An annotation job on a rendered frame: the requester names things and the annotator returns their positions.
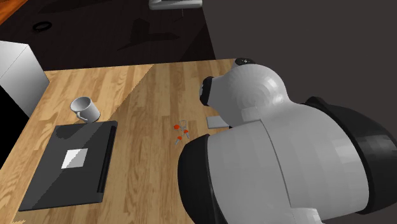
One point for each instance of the white cabinet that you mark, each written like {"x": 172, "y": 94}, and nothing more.
{"x": 18, "y": 74}

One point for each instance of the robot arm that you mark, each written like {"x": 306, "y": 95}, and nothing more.
{"x": 279, "y": 149}

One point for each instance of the white mug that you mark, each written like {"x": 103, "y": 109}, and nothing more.
{"x": 87, "y": 109}

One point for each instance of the orange-capped key bunch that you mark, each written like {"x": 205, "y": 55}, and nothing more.
{"x": 181, "y": 131}

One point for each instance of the grey flat device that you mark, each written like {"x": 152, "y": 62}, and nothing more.
{"x": 173, "y": 3}

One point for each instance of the flat grey card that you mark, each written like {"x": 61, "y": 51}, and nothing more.
{"x": 215, "y": 122}

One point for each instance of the closed dark grey laptop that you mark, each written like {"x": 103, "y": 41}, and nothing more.
{"x": 62, "y": 173}

